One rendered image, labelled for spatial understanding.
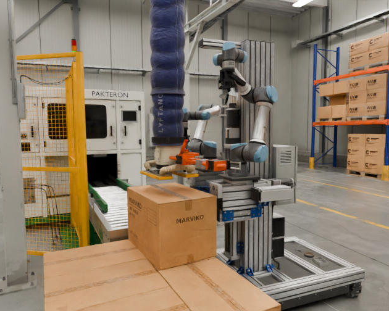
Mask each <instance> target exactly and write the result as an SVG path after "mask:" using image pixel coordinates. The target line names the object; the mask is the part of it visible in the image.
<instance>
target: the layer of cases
mask: <svg viewBox="0 0 389 311"><path fill-rule="evenodd" d="M43 267H44V311H281V304H279V303H278V302H277V301H275V300H274V299H272V298H271V297H270V296H268V295H267V294H266V293H264V292H263V291H261V290H260V289H259V288H257V287H256V286H255V285H253V284H252V283H250V282H249V281H248V280H246V279H245V278H243V277H242V276H241V275H239V274H238V273H237V272H235V271H234V270H232V269H231V268H230V267H228V266H227V265H226V264H224V263H223V262H221V261H220V260H219V259H217V258H215V257H211V258H208V259H204V260H199V261H196V262H192V263H187V264H184V265H180V266H177V267H172V268H168V269H165V270H159V269H158V268H157V267H156V266H155V265H154V264H153V263H152V262H151V261H150V260H149V259H148V258H147V257H146V256H145V255H144V254H143V253H142V252H141V251H140V250H139V249H138V248H137V247H136V246H135V245H134V244H133V243H132V242H131V241H130V240H128V239H126V240H121V241H114V242H110V243H103V244H96V245H92V246H85V247H78V248H74V249H67V250H63V251H55V252H48V253H44V254H43Z"/></svg>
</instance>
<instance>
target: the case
mask: <svg viewBox="0 0 389 311"><path fill-rule="evenodd" d="M127 209H128V240H130V241H131V242H132V243H133V244H134V245H135V246H136V247H137V248H138V249H139V250H140V251H141V252H142V253H143V254H144V255H145V256H146V257H147V258H148V259H149V260H150V261H151V262H152V263H153V264H154V265H155V266H156V267H157V268H158V269H159V270H165V269H168V268H172V267H177V266H180V265H184V264H187V263H192V262H196V261H199V260H204V259H208V258H211V257H215V256H217V196H215V195H212V194H209V193H205V192H203V191H200V190H197V189H194V188H191V187H187V186H184V185H181V184H178V183H163V184H156V185H145V186H133V187H127Z"/></svg>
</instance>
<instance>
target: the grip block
mask: <svg viewBox="0 0 389 311"><path fill-rule="evenodd" d="M194 157H195V155H188V154H177V155H176V158H177V160H176V164H180V165H181V164H182V165H194V164H188V162H185V161H184V159H190V158H194Z"/></svg>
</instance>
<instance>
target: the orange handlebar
mask: <svg viewBox="0 0 389 311"><path fill-rule="evenodd" d="M183 154H188V155H194V156H199V153H196V152H186V151H184V152H183ZM169 159H172V160H177V158H176V156H175V157H174V156H170V157H169ZM196 159H199V158H190V159H184V161H185V162H188V164H196ZM225 167H226V164H218V165H217V168H225Z"/></svg>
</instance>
